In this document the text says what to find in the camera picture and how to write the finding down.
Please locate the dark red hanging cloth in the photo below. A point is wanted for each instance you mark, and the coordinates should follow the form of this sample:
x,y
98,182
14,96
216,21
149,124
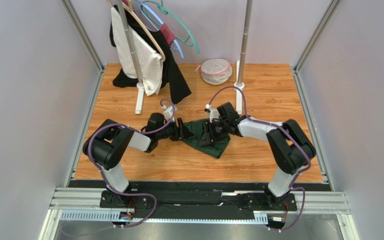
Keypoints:
x,y
168,35

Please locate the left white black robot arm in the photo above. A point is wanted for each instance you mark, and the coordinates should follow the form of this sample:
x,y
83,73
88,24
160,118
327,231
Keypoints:
x,y
107,145

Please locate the white mesh laundry bag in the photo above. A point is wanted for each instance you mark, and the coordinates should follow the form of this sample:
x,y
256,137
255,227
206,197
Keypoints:
x,y
215,71

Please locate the aluminium frame rail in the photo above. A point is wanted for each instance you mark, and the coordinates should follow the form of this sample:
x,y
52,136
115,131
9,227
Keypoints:
x,y
328,210

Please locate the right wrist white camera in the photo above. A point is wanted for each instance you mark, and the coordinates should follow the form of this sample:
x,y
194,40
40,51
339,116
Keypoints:
x,y
212,113

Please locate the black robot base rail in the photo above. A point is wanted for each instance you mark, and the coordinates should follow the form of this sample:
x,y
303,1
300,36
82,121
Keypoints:
x,y
171,200

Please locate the wrist white camera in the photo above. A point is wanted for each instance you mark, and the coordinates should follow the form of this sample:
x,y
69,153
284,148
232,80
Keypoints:
x,y
169,112
212,113

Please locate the teal plastic hanger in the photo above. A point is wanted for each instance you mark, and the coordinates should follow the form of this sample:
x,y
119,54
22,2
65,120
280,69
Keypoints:
x,y
189,39

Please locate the left white rack foot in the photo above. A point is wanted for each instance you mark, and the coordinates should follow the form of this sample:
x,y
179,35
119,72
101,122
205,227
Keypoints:
x,y
140,99

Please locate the white hanging towel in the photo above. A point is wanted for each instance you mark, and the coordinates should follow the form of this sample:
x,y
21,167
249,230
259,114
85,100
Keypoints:
x,y
149,60

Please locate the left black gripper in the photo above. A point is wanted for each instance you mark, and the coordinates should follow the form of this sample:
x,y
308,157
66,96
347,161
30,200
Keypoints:
x,y
182,133

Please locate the black hanging garment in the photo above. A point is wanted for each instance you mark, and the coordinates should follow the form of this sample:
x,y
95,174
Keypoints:
x,y
171,74

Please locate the dark green cloth napkin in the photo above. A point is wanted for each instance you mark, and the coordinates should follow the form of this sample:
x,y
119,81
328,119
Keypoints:
x,y
214,150

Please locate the white rack foot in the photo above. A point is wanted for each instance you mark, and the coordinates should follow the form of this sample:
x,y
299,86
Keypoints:
x,y
239,96
140,99

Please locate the blue plastic hanger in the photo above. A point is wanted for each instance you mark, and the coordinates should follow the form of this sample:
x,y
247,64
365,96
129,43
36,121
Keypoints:
x,y
157,23

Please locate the left metal rack pole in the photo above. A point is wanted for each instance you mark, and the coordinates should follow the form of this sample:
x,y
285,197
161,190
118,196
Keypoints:
x,y
129,38

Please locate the right white rack foot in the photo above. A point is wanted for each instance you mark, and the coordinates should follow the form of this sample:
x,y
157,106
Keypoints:
x,y
239,96

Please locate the right metal rack pole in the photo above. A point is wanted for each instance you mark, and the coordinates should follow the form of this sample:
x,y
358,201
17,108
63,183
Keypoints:
x,y
245,34

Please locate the wooden clothes hanger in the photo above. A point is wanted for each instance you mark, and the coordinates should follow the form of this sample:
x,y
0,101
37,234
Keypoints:
x,y
128,6

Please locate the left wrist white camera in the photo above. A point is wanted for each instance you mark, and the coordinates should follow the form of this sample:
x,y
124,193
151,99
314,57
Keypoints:
x,y
169,112

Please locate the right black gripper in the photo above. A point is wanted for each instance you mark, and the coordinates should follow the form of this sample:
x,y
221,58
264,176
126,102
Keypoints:
x,y
210,130

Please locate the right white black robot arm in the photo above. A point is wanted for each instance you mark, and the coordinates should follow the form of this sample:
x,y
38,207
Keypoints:
x,y
291,148

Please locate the metal rack pole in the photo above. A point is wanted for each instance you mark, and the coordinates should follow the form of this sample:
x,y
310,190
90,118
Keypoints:
x,y
245,34
129,38

